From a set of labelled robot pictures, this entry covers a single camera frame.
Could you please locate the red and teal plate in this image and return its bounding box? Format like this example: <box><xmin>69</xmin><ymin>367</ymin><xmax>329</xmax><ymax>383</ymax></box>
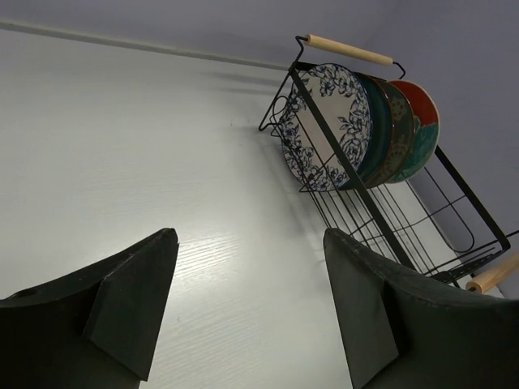
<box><xmin>388</xmin><ymin>79</ymin><xmax>440</xmax><ymax>184</ymax></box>

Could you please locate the dark teal plate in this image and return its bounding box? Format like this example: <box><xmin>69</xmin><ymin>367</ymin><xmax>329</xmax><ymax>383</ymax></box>
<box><xmin>334</xmin><ymin>68</ymin><xmax>392</xmax><ymax>183</ymax></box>

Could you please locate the white blue floral plate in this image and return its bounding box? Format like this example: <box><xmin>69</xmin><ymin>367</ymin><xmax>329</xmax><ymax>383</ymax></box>
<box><xmin>281</xmin><ymin>62</ymin><xmax>373</xmax><ymax>193</ymax></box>

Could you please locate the dark grey deer plate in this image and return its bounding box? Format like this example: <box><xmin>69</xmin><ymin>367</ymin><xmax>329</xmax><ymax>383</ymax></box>
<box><xmin>364</xmin><ymin>78</ymin><xmax>416</xmax><ymax>188</ymax></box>

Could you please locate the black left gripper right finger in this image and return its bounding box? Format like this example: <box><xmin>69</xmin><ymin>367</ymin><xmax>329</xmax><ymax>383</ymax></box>
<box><xmin>324</xmin><ymin>229</ymin><xmax>518</xmax><ymax>388</ymax></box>

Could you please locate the black wire dish rack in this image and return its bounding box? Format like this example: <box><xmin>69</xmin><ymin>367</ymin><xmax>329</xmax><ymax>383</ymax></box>
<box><xmin>259</xmin><ymin>56</ymin><xmax>518</xmax><ymax>293</ymax></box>

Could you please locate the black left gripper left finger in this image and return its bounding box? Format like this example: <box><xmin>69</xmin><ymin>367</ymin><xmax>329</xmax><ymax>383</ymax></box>
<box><xmin>1</xmin><ymin>228</ymin><xmax>179</xmax><ymax>388</ymax></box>

